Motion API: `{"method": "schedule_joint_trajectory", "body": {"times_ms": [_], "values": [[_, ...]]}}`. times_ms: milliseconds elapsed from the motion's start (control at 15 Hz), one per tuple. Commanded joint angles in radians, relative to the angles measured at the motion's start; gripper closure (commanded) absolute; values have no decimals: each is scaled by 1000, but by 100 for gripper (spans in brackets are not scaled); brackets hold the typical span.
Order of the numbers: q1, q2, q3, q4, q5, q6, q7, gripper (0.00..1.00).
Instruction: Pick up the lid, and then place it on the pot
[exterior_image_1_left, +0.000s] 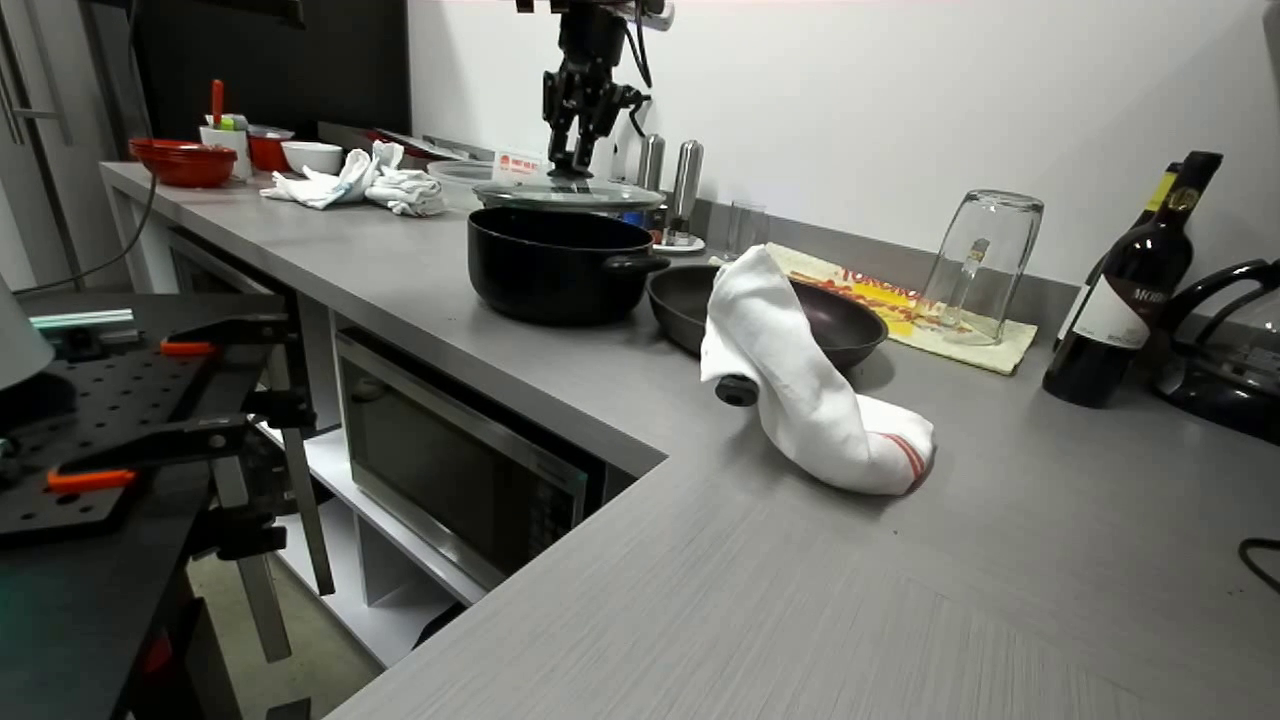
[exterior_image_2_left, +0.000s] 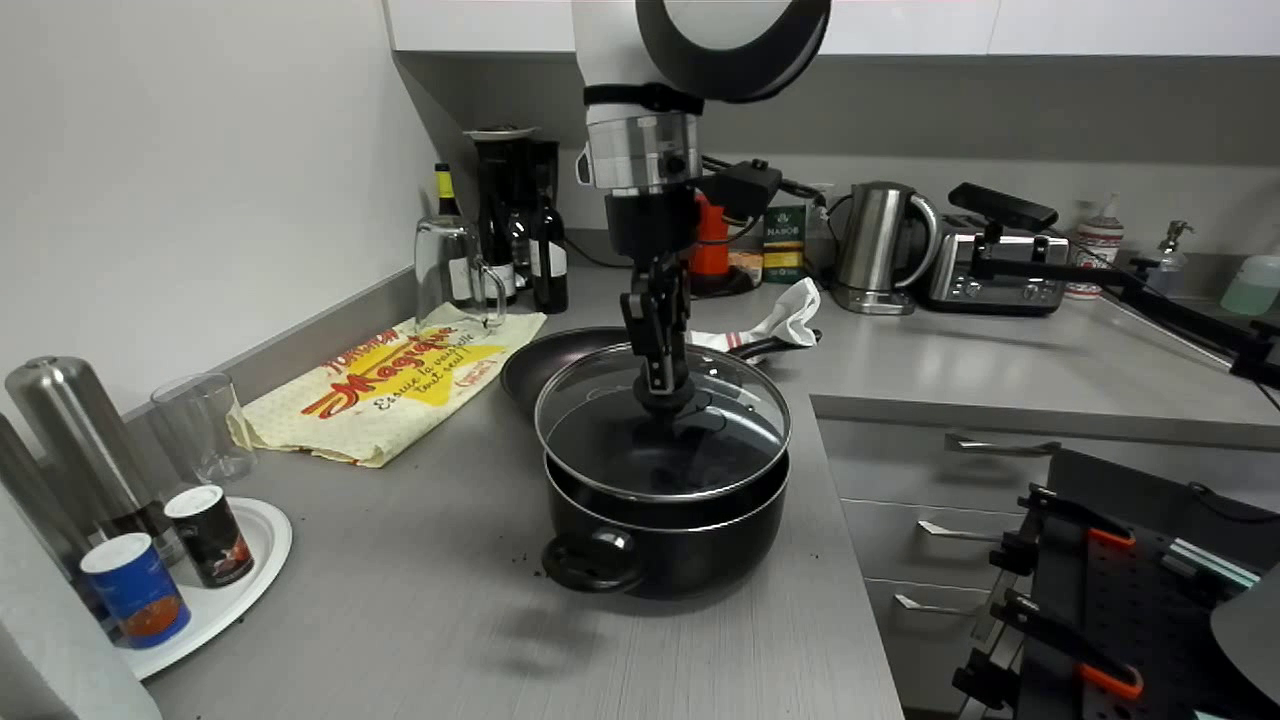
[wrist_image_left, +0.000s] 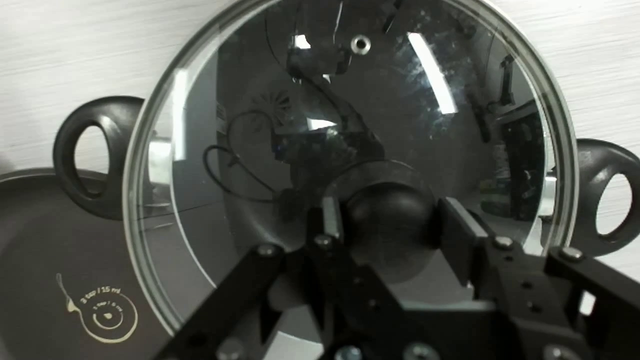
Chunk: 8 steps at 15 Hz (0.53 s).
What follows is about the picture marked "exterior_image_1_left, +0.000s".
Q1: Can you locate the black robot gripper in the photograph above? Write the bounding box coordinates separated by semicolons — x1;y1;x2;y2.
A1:
537;0;657;183

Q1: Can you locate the glass pot lid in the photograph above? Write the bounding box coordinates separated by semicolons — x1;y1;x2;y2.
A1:
468;168;671;217

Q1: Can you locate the black cooking pot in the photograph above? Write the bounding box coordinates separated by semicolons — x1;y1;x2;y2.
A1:
465;204;671;332

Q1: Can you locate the slim steel shaker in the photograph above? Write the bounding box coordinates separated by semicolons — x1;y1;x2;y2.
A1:
631;127;668;192

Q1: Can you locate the tall steel shaker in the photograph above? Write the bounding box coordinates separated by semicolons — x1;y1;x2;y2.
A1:
665;136;707;233

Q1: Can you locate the white round plate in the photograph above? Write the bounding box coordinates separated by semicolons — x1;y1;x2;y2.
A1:
647;226;714;261

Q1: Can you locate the crumpled white cloth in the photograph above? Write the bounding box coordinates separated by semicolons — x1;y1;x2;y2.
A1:
255;136;452;226

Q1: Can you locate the white bowl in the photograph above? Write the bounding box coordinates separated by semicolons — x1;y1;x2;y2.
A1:
279;136;348;180

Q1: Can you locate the small red bowl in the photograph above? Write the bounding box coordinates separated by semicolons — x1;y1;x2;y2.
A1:
246;126;297;176

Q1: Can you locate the black frying pan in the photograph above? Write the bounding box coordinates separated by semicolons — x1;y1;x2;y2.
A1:
645;261;893;409

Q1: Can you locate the white cloth with red stripes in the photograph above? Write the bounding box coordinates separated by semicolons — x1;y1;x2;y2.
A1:
695;239;942;502

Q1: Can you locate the white cup with red utensil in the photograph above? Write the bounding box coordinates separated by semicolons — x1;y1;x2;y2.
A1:
197;77;255;151

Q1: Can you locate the built-in steel oven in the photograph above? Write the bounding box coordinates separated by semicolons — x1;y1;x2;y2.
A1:
331;329;598;593

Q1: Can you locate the yellow printed tea towel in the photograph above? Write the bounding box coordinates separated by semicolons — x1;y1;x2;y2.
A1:
763;239;1044;381

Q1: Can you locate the upturned clear drinking glass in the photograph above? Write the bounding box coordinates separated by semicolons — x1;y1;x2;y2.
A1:
915;183;1048;355

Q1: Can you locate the dark wine bottle yellow neck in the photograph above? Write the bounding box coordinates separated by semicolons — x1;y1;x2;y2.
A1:
1042;149;1230;411

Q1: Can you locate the grey lamp shade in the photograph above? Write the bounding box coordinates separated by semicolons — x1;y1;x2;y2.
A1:
0;275;61;395

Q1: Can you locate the black perforated breadboard table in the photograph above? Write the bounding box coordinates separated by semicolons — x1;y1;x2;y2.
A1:
0;288;297;720

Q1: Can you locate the black coffee maker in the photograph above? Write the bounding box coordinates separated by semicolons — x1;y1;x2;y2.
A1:
1149;258;1280;447

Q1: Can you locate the black wall panel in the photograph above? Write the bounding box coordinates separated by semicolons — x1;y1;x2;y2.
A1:
127;0;411;142

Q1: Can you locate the black clamp orange handle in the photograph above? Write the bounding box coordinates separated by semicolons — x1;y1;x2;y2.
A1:
0;411;326;563
52;317;297;406

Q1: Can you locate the black cable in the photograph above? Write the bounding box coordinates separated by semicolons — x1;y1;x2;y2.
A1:
1238;531;1280;599

